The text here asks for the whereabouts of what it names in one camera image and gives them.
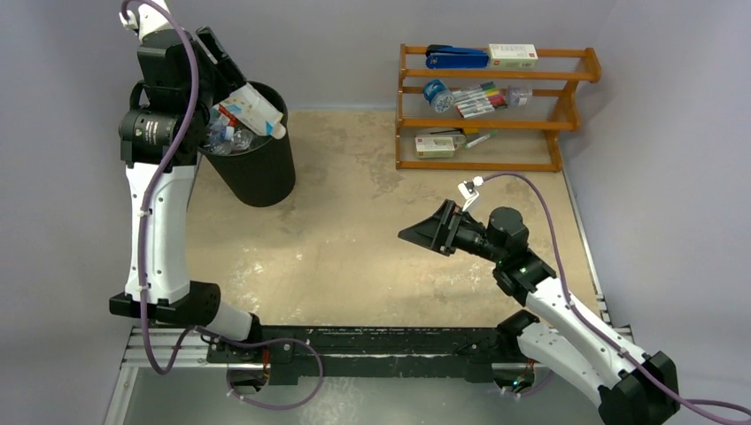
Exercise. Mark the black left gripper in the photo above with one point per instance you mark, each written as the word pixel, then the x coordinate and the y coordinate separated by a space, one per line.
pixel 210 54

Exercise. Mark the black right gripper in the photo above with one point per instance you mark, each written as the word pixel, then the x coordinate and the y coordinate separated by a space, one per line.
pixel 448 228

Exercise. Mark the white label bottle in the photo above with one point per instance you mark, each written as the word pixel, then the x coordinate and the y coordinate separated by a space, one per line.
pixel 249 107

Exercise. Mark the clear bottle white cap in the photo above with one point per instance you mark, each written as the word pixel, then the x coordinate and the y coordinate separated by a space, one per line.
pixel 225 139

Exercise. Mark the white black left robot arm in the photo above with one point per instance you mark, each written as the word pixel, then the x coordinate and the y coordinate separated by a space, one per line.
pixel 159 147

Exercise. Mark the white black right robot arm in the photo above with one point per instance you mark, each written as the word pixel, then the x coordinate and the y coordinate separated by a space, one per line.
pixel 625 384

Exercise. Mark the black plastic waste bin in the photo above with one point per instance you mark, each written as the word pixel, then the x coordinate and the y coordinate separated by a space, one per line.
pixel 265 174

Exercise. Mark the white green stapler box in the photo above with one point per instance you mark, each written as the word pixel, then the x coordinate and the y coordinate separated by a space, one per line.
pixel 437 146

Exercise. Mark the green white marker pen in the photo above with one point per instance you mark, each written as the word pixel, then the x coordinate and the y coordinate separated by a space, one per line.
pixel 480 139

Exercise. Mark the orange wooden shelf rack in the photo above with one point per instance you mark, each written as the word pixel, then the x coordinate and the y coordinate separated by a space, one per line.
pixel 551 111

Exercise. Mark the pack of coloured markers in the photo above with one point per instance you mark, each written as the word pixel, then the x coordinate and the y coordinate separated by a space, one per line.
pixel 479 99

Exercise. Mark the blue tape dispenser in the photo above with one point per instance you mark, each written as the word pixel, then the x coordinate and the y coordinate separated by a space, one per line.
pixel 439 97

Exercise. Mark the small clear jar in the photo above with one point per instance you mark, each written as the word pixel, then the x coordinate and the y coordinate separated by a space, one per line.
pixel 517 96

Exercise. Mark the blue stapler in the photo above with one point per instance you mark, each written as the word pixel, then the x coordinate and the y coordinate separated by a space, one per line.
pixel 440 56

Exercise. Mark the white green box top shelf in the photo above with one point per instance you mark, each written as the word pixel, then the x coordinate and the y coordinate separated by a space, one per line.
pixel 511 56

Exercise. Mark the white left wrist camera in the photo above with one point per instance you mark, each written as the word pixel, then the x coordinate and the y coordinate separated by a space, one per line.
pixel 145 18

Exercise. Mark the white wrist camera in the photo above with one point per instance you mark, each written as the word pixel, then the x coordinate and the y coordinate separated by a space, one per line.
pixel 469 190
pixel 145 18

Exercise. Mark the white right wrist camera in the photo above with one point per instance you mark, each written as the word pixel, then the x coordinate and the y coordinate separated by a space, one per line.
pixel 469 190

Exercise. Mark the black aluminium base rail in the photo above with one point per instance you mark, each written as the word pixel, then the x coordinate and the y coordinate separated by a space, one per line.
pixel 508 355

